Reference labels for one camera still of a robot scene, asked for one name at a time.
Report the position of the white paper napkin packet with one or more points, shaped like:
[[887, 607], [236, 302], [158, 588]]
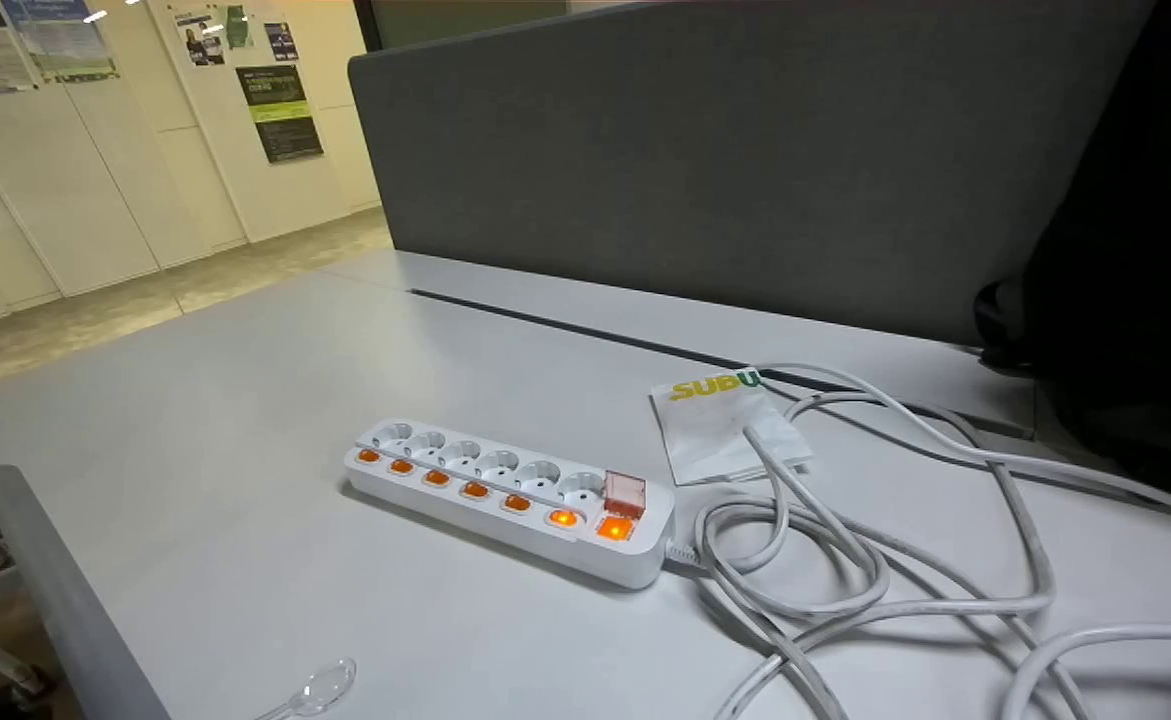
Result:
[[715, 430]]

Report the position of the white power strip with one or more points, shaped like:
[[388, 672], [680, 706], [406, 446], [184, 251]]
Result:
[[505, 500]]

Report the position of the grey desk partition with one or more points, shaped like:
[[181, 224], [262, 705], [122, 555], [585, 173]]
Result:
[[745, 170]]

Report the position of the dark poster with green band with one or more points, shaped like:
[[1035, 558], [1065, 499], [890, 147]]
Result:
[[280, 112]]

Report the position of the clear plastic spoon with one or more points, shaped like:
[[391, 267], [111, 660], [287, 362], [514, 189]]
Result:
[[323, 688]]

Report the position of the group of small wall notices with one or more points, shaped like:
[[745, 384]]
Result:
[[230, 32]]

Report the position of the white wall cabinets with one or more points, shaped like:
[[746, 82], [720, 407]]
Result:
[[95, 160]]

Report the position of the row of wall posters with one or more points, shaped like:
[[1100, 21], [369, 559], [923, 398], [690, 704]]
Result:
[[25, 40]]

